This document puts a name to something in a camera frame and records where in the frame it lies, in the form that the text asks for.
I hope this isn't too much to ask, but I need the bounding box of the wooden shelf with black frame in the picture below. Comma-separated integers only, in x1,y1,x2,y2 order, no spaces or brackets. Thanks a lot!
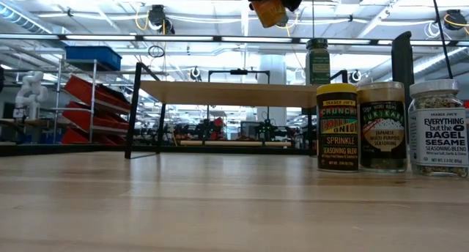
124,62,350,160

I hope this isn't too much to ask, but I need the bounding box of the red angled storage bin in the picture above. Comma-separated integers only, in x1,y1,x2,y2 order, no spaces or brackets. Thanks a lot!
60,128,128,146
64,75,133,113
61,100,130,134

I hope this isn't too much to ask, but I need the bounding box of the black rig with green lights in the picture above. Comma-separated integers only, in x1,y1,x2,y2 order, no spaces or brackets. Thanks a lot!
240,112,294,142

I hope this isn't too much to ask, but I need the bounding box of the white-lidded bagel seasoning jar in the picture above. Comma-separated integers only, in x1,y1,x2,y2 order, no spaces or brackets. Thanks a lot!
407,79,469,179

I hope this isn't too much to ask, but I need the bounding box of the black ceiling cord reel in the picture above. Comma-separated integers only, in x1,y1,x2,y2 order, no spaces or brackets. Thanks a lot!
443,9,469,35
134,4,175,36

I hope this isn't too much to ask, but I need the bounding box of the yellow-lidded chili onion jar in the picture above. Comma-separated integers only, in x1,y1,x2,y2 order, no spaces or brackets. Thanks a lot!
316,83,359,173

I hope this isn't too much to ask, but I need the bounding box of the black upright post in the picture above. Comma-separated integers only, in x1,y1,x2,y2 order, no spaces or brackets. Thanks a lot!
391,31,416,99

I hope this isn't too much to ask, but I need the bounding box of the blue plastic bin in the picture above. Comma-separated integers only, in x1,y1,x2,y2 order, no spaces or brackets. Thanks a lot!
64,45,122,72

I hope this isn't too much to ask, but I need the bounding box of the orange turmeric spice jar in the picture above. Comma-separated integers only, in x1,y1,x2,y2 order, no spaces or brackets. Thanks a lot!
251,0,289,29

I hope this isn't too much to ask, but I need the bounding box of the black cable loop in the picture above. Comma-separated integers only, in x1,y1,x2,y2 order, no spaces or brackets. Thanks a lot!
147,45,166,59

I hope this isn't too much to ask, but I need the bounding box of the slanted black cable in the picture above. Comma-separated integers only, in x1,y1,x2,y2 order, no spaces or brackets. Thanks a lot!
430,0,454,81

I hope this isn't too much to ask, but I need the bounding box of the overhead light rail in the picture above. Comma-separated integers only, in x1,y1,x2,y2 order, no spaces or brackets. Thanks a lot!
0,32,469,47

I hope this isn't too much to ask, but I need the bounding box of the grey metal storage rack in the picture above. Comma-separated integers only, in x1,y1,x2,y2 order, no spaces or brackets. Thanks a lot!
53,59,133,146

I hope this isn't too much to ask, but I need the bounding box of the furikake seasoning jar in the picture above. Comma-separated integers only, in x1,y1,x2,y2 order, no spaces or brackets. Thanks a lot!
357,81,409,174

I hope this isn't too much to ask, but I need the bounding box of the green oregano spice jar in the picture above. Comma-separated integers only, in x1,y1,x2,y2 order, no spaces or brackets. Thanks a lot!
305,37,332,86

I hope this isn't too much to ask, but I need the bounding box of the black rig with red parts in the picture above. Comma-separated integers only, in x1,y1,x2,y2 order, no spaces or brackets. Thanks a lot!
171,116,228,142

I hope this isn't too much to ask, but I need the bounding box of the brown background workbench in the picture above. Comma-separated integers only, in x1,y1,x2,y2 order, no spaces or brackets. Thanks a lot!
0,118,52,129

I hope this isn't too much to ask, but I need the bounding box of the blue crate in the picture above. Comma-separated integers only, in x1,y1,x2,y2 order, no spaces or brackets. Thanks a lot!
39,133,64,145

